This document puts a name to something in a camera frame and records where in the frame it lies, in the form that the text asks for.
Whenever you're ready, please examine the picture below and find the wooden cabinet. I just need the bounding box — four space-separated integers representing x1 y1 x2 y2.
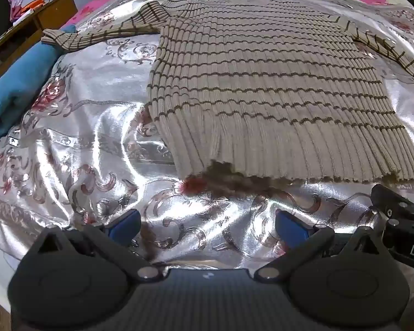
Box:
0 0 78 88

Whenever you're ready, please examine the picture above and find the beige striped knit sweater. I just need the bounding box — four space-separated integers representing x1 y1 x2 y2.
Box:
41 0 414 184

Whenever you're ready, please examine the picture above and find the pink floral bed sheet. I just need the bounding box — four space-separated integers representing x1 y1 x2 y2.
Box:
71 0 414 30

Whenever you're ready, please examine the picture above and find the black television with pink cloth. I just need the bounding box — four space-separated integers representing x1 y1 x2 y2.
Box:
3 0 22 22

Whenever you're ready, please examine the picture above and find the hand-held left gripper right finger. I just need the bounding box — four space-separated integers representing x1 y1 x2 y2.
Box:
254 209 383 282

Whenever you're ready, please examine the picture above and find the orange item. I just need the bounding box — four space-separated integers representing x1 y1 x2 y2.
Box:
20 0 49 14

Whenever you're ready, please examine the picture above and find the blue folded blanket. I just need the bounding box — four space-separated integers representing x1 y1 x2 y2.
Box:
0 24 77 150

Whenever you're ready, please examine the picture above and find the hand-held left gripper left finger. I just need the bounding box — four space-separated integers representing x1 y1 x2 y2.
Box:
31 209 163 282

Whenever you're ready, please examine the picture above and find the silver floral bedspread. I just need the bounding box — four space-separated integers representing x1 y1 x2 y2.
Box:
0 0 414 276

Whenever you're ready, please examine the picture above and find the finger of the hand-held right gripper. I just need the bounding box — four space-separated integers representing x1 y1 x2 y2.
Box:
370 184 414 230

